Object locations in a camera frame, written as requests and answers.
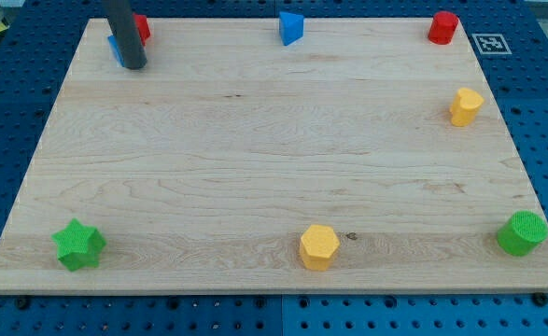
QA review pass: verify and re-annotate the yellow hexagon block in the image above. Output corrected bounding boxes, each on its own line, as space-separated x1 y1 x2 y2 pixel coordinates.
299 224 340 272

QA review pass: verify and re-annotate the green star block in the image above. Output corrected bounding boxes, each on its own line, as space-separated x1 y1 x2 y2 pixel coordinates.
51 218 106 272

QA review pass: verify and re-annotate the wooden board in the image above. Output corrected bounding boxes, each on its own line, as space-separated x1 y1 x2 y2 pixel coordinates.
0 18 548 296

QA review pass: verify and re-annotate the blue triangle block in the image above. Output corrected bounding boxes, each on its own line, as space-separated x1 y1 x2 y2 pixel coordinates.
278 11 304 46

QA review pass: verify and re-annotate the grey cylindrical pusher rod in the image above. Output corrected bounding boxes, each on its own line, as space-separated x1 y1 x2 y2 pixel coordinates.
102 0 148 70

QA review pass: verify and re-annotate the red block behind rod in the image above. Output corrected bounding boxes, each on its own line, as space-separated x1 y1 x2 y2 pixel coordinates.
133 13 151 46

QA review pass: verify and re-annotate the yellow heart block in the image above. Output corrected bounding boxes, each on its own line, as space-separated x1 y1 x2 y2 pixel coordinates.
449 88 485 127

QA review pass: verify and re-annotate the blue block behind rod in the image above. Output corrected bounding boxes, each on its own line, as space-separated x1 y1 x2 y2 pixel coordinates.
107 35 124 67

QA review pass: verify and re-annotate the red cylinder block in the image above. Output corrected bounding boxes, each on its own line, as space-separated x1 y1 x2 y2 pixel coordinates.
428 11 459 45

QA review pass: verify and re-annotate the white fiducial marker tag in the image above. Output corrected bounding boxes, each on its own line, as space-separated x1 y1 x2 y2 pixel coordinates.
471 33 512 55

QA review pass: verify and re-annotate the green cylinder block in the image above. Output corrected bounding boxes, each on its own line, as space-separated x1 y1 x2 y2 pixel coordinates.
497 210 548 257

